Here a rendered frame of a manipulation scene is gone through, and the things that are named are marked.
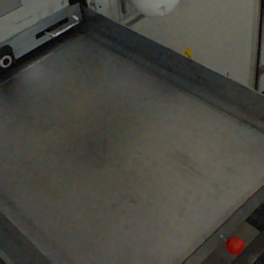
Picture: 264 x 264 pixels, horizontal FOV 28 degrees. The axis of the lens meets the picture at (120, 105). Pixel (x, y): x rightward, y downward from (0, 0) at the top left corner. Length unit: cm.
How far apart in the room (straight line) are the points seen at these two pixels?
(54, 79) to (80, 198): 39
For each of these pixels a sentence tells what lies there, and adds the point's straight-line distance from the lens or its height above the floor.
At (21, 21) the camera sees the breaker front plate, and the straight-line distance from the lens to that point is 141.
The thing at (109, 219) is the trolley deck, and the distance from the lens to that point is 104.
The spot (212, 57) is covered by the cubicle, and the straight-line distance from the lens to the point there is 201.
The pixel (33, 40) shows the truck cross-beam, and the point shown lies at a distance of 144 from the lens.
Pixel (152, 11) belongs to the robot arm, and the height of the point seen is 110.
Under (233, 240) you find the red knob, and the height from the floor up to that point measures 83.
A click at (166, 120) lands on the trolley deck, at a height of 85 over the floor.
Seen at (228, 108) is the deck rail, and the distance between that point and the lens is 122.
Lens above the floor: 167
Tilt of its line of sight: 41 degrees down
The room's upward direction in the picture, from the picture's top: 8 degrees counter-clockwise
